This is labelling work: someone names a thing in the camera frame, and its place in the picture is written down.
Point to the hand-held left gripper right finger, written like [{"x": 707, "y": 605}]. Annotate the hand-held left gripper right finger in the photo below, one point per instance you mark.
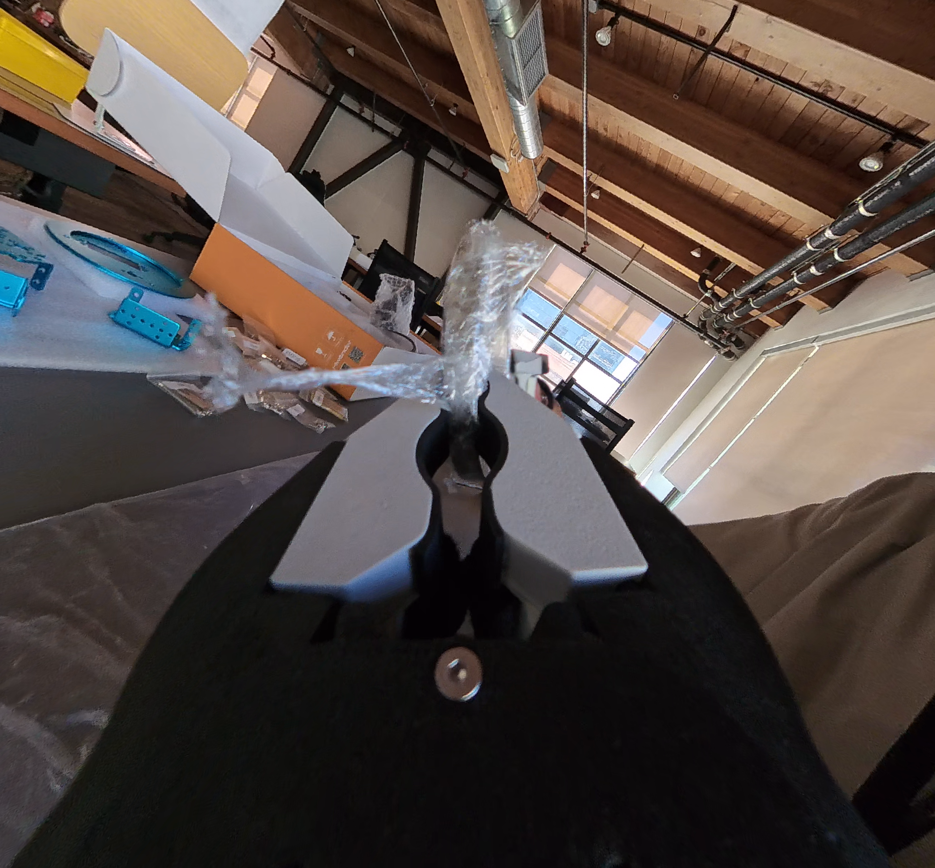
[{"x": 562, "y": 510}]

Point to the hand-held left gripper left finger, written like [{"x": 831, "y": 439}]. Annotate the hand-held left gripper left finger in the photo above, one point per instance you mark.
[{"x": 365, "y": 510}]

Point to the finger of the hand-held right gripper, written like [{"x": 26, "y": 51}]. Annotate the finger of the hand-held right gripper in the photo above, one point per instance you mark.
[{"x": 527, "y": 365}]

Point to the pile of small screw bags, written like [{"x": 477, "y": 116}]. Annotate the pile of small screw bags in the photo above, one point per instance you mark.
[{"x": 292, "y": 400}]

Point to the bubble wrap packing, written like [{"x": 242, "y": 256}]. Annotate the bubble wrap packing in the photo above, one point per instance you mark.
[{"x": 394, "y": 302}]

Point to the orange cardboard box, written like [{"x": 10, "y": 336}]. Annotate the orange cardboard box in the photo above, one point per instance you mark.
[{"x": 277, "y": 306}]

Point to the large clear plastic bag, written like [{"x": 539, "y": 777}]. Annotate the large clear plastic bag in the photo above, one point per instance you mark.
[{"x": 109, "y": 590}]

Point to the metal ceiling pipes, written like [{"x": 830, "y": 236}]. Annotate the metal ceiling pipes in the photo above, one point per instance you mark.
[{"x": 803, "y": 269}]

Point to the person's beige jacket torso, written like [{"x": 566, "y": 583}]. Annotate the person's beige jacket torso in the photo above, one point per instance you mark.
[{"x": 840, "y": 627}]

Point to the ceiling light bulb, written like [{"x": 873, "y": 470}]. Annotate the ceiling light bulb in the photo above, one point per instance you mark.
[{"x": 605, "y": 34}]

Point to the white foam sheet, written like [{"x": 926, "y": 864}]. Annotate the white foam sheet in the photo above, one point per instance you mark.
[{"x": 73, "y": 327}]

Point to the ceiling spot light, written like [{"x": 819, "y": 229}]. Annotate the ceiling spot light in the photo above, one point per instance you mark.
[{"x": 871, "y": 163}]

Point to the group of blue metal brackets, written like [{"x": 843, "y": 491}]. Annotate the group of blue metal brackets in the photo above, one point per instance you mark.
[{"x": 14, "y": 284}]

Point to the wooden-edged table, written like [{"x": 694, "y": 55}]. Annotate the wooden-edged table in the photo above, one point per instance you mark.
[{"x": 73, "y": 138}]

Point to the yellow and white panel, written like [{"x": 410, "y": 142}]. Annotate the yellow and white panel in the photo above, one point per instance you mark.
[{"x": 146, "y": 21}]

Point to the stack of yellow boxes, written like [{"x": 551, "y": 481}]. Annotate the stack of yellow boxes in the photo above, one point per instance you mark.
[{"x": 36, "y": 61}]

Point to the small blue U bracket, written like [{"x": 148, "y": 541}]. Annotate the small blue U bracket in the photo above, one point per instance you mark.
[{"x": 146, "y": 324}]

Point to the metal air duct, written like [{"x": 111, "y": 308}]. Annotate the metal air duct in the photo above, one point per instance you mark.
[{"x": 504, "y": 6}]

